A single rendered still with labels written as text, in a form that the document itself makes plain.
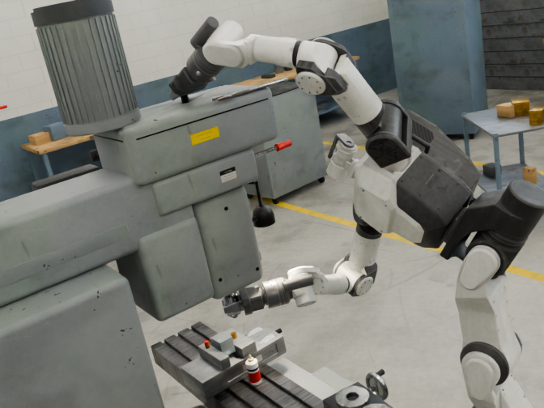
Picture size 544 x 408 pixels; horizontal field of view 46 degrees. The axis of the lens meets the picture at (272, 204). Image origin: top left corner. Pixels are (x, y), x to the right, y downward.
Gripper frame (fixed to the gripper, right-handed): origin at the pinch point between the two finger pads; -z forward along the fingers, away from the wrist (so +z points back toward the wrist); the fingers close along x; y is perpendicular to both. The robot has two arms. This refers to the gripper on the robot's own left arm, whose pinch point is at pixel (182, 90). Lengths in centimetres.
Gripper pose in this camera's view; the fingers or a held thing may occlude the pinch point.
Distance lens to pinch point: 186.8
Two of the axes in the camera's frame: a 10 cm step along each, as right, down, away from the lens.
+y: -5.3, -8.5, 0.5
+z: 5.5, -3.9, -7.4
